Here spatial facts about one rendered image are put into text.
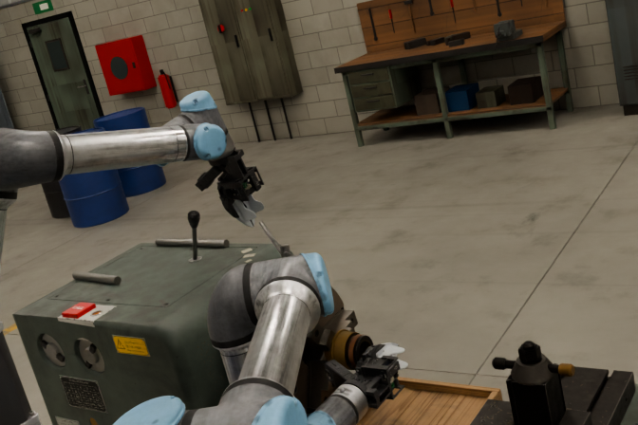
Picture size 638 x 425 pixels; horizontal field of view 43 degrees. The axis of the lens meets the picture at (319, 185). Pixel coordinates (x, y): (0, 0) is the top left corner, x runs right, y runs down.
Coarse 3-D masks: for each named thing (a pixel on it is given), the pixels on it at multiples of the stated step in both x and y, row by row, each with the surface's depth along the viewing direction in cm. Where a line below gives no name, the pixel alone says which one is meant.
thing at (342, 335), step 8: (336, 336) 181; (344, 336) 180; (352, 336) 181; (360, 336) 179; (336, 344) 180; (344, 344) 179; (352, 344) 178; (360, 344) 178; (368, 344) 182; (328, 352) 182; (336, 352) 179; (344, 352) 178; (352, 352) 177; (360, 352) 184; (328, 360) 183; (336, 360) 180; (344, 360) 178; (352, 360) 177; (352, 368) 180
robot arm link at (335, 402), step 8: (328, 400) 157; (336, 400) 156; (344, 400) 157; (320, 408) 155; (328, 408) 154; (336, 408) 155; (344, 408) 155; (352, 408) 156; (312, 416) 153; (320, 416) 152; (328, 416) 152; (336, 416) 153; (344, 416) 154; (352, 416) 156; (312, 424) 151; (320, 424) 151; (328, 424) 151; (336, 424) 152; (344, 424) 153; (352, 424) 156
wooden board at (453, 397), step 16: (416, 384) 197; (432, 384) 194; (448, 384) 192; (464, 384) 190; (400, 400) 194; (416, 400) 192; (432, 400) 191; (448, 400) 189; (464, 400) 187; (480, 400) 186; (368, 416) 190; (384, 416) 189; (400, 416) 188; (416, 416) 186; (432, 416) 184; (448, 416) 183; (464, 416) 181
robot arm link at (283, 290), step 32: (320, 256) 145; (256, 288) 143; (288, 288) 138; (320, 288) 141; (256, 320) 145; (288, 320) 130; (256, 352) 122; (288, 352) 123; (256, 384) 112; (288, 384) 118; (224, 416) 106; (256, 416) 105; (288, 416) 106
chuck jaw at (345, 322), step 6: (342, 312) 196; (348, 312) 195; (354, 312) 195; (336, 318) 194; (342, 318) 193; (348, 318) 193; (354, 318) 195; (330, 324) 192; (336, 324) 191; (342, 324) 190; (348, 324) 190; (354, 324) 195; (336, 330) 188; (348, 330) 187; (354, 330) 192
